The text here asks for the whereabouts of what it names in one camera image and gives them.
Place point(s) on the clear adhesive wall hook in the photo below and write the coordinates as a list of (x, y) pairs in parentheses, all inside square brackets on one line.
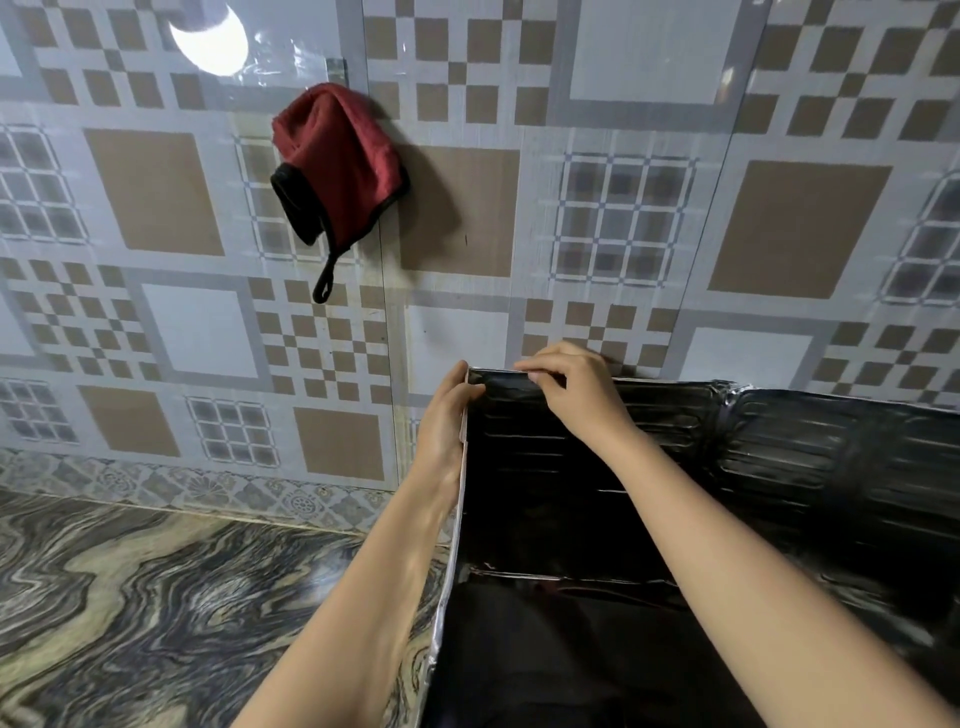
[(337, 71)]

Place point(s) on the person's right forearm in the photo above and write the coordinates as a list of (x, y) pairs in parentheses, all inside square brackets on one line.
[(750, 585)]

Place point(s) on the black foil splash guard panel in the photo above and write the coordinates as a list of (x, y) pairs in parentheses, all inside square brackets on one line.
[(810, 487)]

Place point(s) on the red cloth with black trim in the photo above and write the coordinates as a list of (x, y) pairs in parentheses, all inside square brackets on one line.
[(337, 161)]

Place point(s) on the person's left hand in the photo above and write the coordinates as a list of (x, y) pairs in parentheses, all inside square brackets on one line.
[(439, 435)]

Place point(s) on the person's left thumb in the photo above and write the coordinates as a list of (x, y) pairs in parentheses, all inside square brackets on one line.
[(474, 391)]

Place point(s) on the person's right thumb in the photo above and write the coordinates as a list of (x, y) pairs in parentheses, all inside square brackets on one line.
[(552, 394)]

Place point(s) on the person's left forearm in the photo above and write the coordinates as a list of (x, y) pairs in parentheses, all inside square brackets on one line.
[(360, 615)]

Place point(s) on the person's right hand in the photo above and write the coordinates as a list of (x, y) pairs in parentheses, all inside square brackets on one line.
[(592, 405)]

